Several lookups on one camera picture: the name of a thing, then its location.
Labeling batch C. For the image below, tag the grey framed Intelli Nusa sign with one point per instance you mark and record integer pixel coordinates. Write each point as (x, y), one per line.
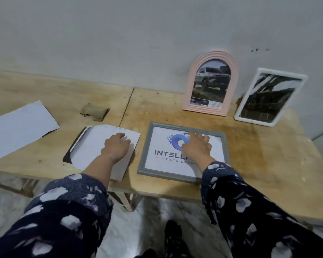
(147, 155)

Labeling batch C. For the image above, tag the person's left forearm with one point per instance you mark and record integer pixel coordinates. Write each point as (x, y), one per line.
(56, 212)

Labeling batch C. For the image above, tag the dark logo print paper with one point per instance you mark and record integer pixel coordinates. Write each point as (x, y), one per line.
(18, 128)

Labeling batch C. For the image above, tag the wooden table leg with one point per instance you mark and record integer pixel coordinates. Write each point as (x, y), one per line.
(27, 189)
(123, 198)

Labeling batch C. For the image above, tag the brown wiping cloth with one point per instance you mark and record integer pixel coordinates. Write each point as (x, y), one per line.
(94, 111)

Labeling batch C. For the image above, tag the dark print sheet face-down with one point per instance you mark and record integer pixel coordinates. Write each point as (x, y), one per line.
(97, 147)

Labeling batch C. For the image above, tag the person's right forearm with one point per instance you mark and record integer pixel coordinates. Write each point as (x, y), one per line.
(258, 212)

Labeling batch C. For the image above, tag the white picture frame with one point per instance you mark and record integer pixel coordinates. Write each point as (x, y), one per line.
(255, 122)

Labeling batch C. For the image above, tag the person's dark clothing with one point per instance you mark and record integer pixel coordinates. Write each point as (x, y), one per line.
(173, 239)

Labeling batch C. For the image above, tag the person's left hand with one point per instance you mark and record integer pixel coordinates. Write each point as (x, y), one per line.
(115, 147)

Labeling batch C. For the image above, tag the pink arched photo frame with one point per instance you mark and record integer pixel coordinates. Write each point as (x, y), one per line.
(189, 91)

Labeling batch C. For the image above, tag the person's right hand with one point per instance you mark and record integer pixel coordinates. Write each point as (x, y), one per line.
(197, 149)

